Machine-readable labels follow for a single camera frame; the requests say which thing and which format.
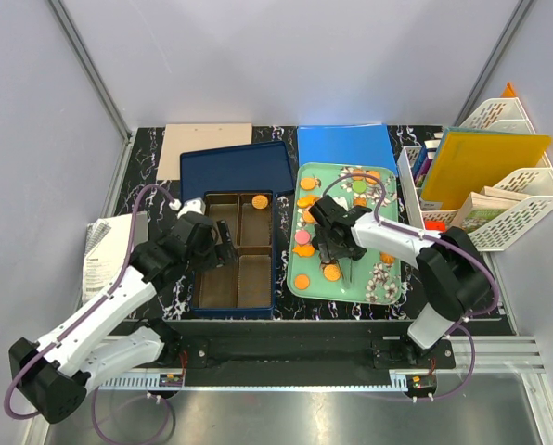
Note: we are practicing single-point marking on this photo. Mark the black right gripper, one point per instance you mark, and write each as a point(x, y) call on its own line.
point(327, 249)

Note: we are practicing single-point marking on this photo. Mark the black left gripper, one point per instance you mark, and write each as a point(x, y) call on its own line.
point(221, 252)

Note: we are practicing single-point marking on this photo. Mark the round yellow sandwich cookie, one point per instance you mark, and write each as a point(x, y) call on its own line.
point(260, 202)
point(332, 272)

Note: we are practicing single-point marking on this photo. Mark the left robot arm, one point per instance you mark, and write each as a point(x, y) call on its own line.
point(56, 372)

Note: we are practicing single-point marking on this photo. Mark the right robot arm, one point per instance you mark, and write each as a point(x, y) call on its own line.
point(453, 274)

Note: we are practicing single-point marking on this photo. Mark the pink sandwich cookie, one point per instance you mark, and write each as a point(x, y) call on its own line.
point(302, 237)

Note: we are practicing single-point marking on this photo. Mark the yellow fish cookie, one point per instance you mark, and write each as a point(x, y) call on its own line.
point(304, 251)

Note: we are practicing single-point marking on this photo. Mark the orange fish cookie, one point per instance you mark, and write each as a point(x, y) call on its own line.
point(306, 201)

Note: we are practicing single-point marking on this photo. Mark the green floral serving tray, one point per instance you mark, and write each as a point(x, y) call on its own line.
point(367, 280)

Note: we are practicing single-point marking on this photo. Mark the blue cookie tin box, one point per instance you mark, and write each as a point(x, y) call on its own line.
point(232, 306)

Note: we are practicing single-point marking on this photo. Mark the plain orange round cookie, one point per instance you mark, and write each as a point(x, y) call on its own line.
point(302, 281)

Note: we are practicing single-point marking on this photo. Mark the green round cookie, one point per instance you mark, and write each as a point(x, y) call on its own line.
point(359, 187)

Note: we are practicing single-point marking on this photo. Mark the orange flower cookie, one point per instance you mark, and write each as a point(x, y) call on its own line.
point(387, 258)

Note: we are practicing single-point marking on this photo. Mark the blue tin lid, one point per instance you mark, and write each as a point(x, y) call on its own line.
point(261, 167)

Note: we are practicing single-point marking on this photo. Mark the blue folder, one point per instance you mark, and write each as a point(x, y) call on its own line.
point(361, 145)

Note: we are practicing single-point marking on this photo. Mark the red small object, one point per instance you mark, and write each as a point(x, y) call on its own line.
point(435, 225)

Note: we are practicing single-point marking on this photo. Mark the tan cardboard sheet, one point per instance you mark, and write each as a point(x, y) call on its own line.
point(184, 138)

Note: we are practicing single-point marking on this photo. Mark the white manual booklet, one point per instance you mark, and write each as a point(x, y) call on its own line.
point(105, 248)

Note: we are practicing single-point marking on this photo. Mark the green covered book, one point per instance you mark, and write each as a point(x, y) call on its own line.
point(481, 208)

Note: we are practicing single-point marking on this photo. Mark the yellow folder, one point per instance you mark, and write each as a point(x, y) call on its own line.
point(467, 161)

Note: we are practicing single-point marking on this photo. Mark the white desk file organizer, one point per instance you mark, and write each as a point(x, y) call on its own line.
point(528, 190)

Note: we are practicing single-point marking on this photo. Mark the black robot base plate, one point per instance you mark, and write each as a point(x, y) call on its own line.
point(291, 354)

